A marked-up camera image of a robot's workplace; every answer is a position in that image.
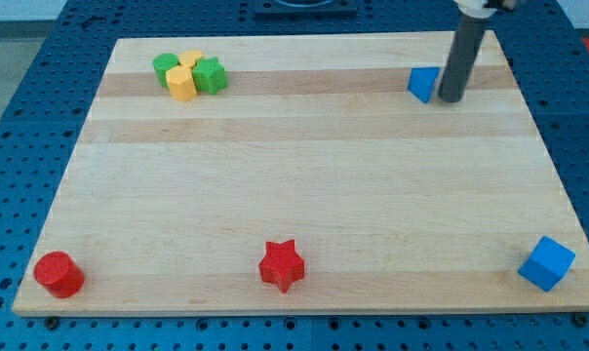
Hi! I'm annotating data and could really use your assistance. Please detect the yellow cylinder block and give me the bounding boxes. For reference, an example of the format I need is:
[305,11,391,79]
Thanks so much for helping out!
[178,50,204,69]

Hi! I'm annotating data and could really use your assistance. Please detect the wooden board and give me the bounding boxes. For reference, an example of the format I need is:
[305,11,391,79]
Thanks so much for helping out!
[13,31,589,317]

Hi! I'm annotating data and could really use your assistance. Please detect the green star block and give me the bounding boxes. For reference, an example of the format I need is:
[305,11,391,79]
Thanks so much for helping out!
[191,57,228,96]

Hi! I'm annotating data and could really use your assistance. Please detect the green cylinder block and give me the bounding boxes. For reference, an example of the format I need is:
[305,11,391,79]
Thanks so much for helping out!
[152,53,178,88]

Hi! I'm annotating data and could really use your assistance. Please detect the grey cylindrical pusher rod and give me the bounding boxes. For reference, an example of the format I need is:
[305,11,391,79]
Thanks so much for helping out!
[438,14,490,103]

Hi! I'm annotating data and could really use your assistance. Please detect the red cylinder block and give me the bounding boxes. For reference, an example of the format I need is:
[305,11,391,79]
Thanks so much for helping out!
[33,251,86,298]

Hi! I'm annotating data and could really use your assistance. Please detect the yellow hexagon block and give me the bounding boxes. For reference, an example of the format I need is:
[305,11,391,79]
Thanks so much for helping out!
[166,65,197,101]

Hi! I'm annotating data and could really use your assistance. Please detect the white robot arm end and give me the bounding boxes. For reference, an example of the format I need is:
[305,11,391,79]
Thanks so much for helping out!
[453,0,523,19]

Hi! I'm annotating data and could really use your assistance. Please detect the blue triangular prism block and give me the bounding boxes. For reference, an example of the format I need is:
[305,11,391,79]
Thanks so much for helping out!
[408,67,441,103]

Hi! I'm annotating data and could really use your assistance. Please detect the red star block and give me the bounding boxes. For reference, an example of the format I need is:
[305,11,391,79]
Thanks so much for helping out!
[258,239,305,293]

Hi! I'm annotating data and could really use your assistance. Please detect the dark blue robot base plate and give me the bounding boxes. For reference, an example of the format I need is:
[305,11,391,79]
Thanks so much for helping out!
[253,0,358,19]

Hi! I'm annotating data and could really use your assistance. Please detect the blue cube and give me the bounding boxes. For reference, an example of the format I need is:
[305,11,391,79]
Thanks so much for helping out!
[518,236,576,292]

